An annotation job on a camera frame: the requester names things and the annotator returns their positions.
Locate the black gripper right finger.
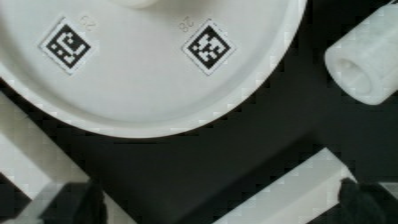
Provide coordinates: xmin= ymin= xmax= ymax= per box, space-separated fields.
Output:
xmin=337 ymin=178 xmax=398 ymax=224

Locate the white cylindrical table leg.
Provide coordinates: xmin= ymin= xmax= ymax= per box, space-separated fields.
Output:
xmin=323 ymin=1 xmax=398 ymax=105

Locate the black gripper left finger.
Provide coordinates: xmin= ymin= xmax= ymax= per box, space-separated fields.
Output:
xmin=38 ymin=181 xmax=108 ymax=224

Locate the white round table top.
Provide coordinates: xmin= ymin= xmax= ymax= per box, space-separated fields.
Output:
xmin=0 ymin=0 xmax=308 ymax=138

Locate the white right fence bar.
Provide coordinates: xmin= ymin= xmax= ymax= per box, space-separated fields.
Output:
xmin=213 ymin=148 xmax=355 ymax=224

